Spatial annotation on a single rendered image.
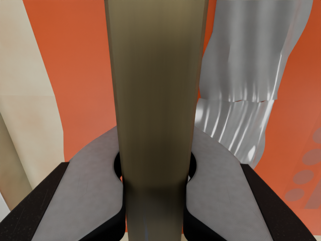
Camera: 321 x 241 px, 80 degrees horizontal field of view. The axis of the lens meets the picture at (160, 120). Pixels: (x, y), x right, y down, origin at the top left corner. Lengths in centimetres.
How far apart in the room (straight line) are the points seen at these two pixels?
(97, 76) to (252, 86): 13
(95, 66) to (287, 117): 18
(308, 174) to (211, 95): 16
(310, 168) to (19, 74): 31
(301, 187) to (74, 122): 27
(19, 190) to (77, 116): 11
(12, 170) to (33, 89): 9
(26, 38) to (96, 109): 8
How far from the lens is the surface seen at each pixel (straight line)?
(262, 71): 18
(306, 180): 29
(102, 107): 19
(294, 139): 24
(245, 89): 19
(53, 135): 22
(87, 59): 18
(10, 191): 26
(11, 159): 25
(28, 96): 21
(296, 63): 20
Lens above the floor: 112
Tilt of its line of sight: 62 degrees down
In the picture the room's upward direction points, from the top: 179 degrees clockwise
